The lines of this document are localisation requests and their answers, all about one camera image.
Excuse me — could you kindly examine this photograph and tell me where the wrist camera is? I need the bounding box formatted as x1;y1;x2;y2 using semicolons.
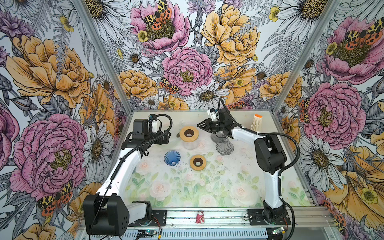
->
132;119;149;140
207;108;219;122

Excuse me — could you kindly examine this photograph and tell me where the grey ribbed glass pitcher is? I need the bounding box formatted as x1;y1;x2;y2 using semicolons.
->
211;132;228;143

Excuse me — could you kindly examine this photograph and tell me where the orange coffee filter pack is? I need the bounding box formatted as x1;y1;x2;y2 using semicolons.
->
251;114;263;132

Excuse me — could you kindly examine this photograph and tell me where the aluminium front rail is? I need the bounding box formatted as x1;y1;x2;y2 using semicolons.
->
74;206;340;240

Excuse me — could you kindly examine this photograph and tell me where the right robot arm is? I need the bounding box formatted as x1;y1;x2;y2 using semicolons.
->
197;109;287;224

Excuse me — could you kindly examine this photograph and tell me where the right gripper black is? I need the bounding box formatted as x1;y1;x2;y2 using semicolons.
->
196;117;225;134

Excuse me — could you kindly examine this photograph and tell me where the pink small figurine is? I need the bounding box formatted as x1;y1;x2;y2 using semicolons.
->
196;211;205;224

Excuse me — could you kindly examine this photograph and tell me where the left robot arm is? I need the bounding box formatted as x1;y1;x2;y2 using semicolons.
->
83;134;170;237

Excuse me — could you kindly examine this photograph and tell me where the blue glass dripper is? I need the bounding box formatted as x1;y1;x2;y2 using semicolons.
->
164;151;181;166

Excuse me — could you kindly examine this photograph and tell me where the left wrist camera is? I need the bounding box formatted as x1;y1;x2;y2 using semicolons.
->
132;119;149;140

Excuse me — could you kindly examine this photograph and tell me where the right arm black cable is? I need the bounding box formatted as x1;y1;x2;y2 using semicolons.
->
217;97;301;240

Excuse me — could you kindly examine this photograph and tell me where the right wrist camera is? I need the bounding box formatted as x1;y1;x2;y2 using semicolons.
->
207;108;219;122

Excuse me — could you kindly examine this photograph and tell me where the aluminium corner post left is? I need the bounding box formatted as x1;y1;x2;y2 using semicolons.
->
74;1;133;117

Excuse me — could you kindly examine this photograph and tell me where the grey ribbed glass dripper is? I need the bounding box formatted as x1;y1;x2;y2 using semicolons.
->
216;141;235;156

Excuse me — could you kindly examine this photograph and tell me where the aluminium corner post right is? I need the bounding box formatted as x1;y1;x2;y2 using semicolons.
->
272;0;341;114

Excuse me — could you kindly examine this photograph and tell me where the aluminium corner post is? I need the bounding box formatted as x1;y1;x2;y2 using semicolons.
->
74;1;133;117
272;0;341;114

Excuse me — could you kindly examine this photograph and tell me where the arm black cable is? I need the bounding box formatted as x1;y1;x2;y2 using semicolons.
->
86;113;174;238
217;97;301;240

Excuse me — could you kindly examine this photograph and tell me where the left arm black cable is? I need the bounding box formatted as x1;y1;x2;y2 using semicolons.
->
86;113;174;238

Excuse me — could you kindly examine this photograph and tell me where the wooden dripper ring stand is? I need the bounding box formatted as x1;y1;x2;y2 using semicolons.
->
179;126;199;143

